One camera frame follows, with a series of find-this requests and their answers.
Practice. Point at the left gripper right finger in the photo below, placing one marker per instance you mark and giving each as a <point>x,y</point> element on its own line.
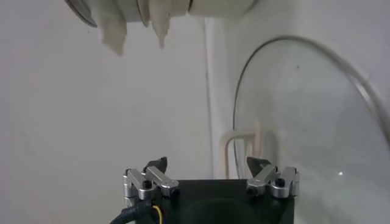
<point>265,176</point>

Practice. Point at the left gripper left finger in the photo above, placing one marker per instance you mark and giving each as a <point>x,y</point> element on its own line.
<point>152,176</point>

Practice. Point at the round glass pot lid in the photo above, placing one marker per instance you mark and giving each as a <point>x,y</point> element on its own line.
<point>304,121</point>

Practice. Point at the stainless steel steamer basket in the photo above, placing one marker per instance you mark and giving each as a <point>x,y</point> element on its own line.
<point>112,30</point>

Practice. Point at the white electric cooker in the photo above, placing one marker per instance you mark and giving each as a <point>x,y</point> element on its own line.
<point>219,7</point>

